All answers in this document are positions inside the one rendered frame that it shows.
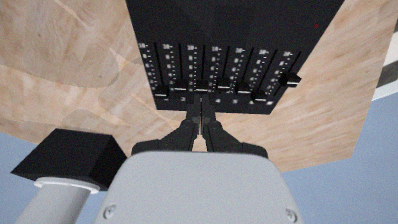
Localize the black lighting desk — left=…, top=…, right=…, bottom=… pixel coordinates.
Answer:
left=125, top=0, right=345, bottom=115

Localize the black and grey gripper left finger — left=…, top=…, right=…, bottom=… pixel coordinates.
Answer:
left=131, top=93, right=201, bottom=155

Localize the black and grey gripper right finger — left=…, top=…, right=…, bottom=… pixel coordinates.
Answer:
left=201, top=94, right=268, bottom=158

